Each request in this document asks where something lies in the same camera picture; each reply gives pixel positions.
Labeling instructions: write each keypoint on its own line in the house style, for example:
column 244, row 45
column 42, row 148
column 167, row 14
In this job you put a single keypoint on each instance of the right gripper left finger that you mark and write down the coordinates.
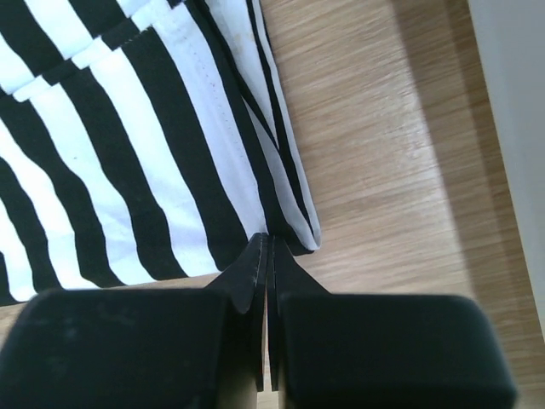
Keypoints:
column 142, row 348

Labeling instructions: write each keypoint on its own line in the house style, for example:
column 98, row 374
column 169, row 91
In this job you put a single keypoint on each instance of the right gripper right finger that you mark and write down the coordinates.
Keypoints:
column 339, row 350

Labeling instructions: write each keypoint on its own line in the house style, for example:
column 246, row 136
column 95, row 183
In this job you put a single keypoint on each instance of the black white striped tank top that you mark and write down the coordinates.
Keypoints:
column 141, row 141

